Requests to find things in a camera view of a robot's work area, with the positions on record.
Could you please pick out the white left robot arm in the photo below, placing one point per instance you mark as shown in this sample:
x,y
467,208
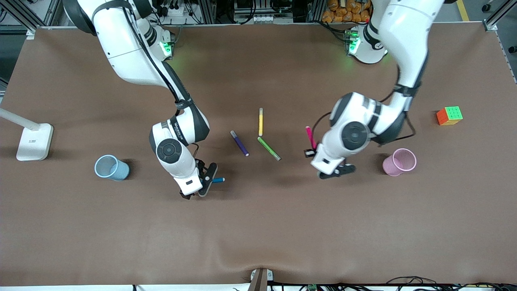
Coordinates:
x,y
404,36

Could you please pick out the silver table corner bracket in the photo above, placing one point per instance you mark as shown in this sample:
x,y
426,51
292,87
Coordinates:
x,y
30,34
491,26

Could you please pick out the blue mesh cup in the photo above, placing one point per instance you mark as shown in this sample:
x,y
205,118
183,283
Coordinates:
x,y
121,171

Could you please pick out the colourful puzzle cube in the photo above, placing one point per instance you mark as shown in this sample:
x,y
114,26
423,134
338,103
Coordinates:
x,y
450,116

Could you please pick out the white lamp stand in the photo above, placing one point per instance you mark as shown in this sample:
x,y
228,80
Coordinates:
x,y
34,143

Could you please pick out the pink mesh cup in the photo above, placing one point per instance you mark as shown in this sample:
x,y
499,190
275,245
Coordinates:
x,y
404,163

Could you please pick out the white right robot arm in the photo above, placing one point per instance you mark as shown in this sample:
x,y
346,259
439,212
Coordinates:
x,y
129,52

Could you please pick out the white power strip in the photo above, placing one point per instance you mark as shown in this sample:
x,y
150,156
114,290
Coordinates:
x,y
177,10

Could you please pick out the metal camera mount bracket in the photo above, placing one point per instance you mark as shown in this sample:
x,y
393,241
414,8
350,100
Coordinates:
x,y
260,281

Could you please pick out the green marker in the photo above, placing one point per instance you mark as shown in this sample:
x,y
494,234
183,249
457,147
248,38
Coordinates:
x,y
267,147

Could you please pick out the yellow marker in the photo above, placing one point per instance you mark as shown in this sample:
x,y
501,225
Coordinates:
x,y
261,123

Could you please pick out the pink marker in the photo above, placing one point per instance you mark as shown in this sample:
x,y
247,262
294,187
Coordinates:
x,y
311,137

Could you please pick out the pile of orange objects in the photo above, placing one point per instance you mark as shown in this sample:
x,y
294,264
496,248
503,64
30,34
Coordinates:
x,y
343,12

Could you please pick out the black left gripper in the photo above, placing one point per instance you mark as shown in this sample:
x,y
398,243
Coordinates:
x,y
310,153

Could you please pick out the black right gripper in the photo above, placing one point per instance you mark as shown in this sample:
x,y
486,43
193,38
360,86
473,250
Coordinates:
x,y
185,196

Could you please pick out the blue marker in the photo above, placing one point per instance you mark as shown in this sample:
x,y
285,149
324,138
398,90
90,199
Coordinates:
x,y
219,180

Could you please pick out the purple marker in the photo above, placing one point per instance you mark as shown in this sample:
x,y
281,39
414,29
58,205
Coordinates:
x,y
240,144

